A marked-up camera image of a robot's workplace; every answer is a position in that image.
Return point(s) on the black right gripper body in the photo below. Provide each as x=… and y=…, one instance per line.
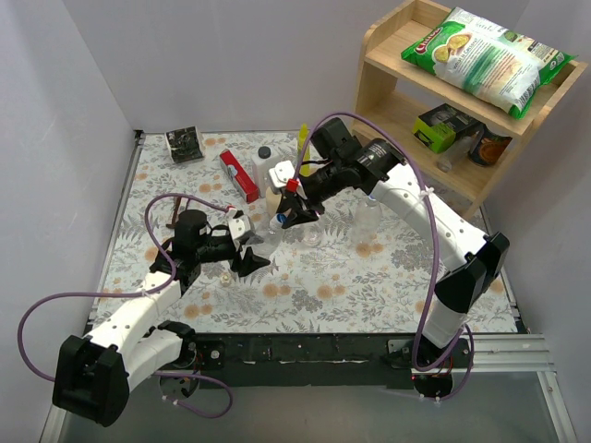
x=295, y=198

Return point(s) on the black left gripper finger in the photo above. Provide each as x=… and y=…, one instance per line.
x=251, y=239
x=246, y=262

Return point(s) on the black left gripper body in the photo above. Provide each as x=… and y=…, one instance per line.
x=237, y=255

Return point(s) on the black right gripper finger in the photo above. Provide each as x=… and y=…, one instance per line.
x=298, y=215
x=291, y=203

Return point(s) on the clear plastic bottle large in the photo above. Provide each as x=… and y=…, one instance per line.
x=366, y=220

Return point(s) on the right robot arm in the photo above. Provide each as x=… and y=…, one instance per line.
x=466, y=260

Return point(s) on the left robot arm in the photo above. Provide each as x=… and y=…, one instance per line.
x=96, y=373

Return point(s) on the beige pump lotion bottle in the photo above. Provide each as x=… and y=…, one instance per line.
x=272, y=200

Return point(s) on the white bottle black cap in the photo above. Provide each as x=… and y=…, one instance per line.
x=262, y=161

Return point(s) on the yellow-green tube bottle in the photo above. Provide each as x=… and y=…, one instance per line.
x=302, y=136

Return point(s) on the clear small bottle on shelf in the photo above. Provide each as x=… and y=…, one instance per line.
x=458, y=150

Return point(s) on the red toothpaste box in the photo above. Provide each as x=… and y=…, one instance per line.
x=238, y=176

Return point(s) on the black patterned box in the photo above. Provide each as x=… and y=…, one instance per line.
x=184, y=144

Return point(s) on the green black box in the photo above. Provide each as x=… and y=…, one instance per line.
x=439, y=127

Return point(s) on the wooden shelf unit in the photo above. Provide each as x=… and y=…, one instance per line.
x=380, y=69

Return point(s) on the tin can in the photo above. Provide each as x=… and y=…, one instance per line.
x=488, y=148

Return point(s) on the green chips bag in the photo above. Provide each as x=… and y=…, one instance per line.
x=486, y=60

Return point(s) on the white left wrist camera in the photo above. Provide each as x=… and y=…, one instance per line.
x=239, y=224

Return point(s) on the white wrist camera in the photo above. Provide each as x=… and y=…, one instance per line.
x=279, y=175
x=239, y=224

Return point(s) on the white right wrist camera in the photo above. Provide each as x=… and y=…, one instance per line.
x=279, y=175

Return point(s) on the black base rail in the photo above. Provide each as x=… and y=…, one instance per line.
x=304, y=359

